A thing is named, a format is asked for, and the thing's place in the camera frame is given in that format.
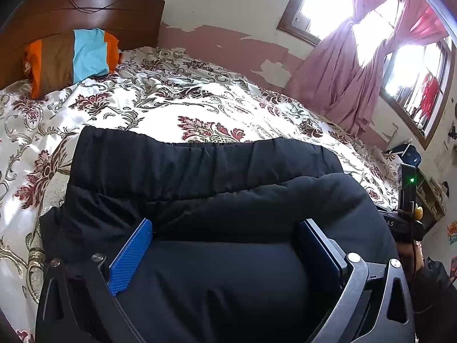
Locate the dark navy padded jacket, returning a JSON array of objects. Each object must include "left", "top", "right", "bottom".
[{"left": 36, "top": 126, "right": 397, "bottom": 342}]

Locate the person's right hand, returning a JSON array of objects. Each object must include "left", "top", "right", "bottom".
[{"left": 396, "top": 241, "right": 424, "bottom": 283}]

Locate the wooden side shelf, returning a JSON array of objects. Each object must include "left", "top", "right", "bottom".
[{"left": 416, "top": 170, "right": 445, "bottom": 232}]

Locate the blue backpack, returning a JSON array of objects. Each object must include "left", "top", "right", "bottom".
[{"left": 386, "top": 143, "right": 421, "bottom": 167}]

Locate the red hanging garment outside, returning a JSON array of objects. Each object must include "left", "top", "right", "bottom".
[{"left": 419, "top": 72, "right": 439, "bottom": 118}]

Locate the pink tied curtain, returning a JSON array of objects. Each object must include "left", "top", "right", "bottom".
[{"left": 284, "top": 0, "right": 447, "bottom": 136}]

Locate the floral patterned bed quilt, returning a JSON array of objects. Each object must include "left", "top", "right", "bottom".
[{"left": 1, "top": 47, "right": 400, "bottom": 342}]

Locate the brown framed window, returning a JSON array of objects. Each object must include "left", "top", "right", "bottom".
[{"left": 279, "top": 0, "right": 444, "bottom": 137}]

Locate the orange brown blue pillow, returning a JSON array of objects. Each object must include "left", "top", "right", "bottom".
[{"left": 23, "top": 28, "right": 121, "bottom": 100}]

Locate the wooden brown headboard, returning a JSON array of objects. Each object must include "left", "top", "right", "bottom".
[{"left": 1, "top": 0, "right": 165, "bottom": 88}]

